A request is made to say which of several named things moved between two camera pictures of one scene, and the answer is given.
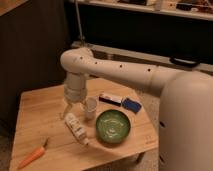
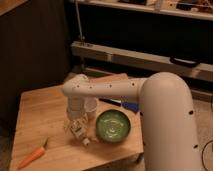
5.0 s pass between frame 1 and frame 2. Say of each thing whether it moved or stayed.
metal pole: stayed
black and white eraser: stayed
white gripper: moved
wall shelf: stayed
